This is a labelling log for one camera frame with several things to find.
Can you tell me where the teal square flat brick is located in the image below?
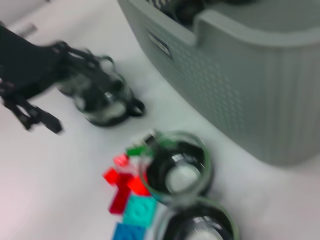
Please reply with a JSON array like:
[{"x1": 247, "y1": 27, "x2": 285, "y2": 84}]
[{"x1": 121, "y1": 194, "x2": 158, "y2": 228}]

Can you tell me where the grey-green perforated storage bin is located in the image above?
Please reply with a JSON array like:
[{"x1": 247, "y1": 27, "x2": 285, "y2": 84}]
[{"x1": 117, "y1": 0, "x2": 320, "y2": 167}]

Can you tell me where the red sloped toy brick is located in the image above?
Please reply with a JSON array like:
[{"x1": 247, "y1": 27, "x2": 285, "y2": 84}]
[{"x1": 126, "y1": 174, "x2": 152, "y2": 197}]

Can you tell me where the dark red flat brick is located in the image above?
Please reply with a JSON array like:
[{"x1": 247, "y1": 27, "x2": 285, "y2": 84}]
[{"x1": 107, "y1": 174, "x2": 135, "y2": 216}]

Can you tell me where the blue square flat brick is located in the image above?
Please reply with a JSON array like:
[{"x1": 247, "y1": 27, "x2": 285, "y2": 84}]
[{"x1": 111, "y1": 222, "x2": 151, "y2": 240}]

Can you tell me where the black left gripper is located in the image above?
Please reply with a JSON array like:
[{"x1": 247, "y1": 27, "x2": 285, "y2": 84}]
[{"x1": 0, "y1": 24, "x2": 116, "y2": 135}]

